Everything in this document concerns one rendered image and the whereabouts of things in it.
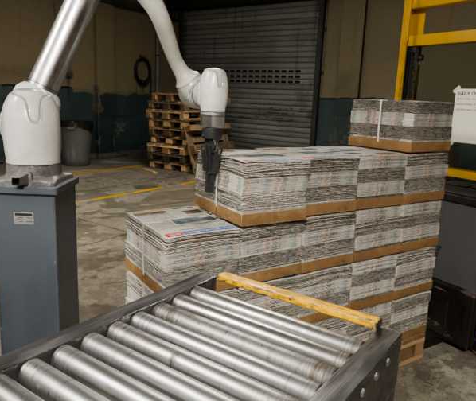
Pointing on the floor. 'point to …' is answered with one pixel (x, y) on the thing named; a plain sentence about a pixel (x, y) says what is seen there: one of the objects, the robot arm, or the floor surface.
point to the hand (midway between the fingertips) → (209, 182)
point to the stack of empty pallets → (179, 153)
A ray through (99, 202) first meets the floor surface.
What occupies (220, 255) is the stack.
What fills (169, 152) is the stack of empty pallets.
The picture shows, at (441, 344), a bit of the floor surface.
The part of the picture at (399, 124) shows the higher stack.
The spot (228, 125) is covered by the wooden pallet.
